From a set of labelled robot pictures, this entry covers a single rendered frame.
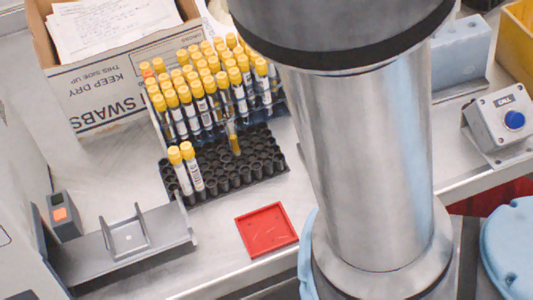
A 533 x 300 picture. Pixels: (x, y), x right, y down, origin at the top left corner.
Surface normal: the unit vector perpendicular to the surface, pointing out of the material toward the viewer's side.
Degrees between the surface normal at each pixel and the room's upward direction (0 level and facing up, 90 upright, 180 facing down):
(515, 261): 6
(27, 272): 90
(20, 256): 90
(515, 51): 90
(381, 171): 95
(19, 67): 0
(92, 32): 0
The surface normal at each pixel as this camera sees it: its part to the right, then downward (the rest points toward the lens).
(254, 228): -0.13, -0.65
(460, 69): 0.27, 0.70
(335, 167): -0.41, 0.80
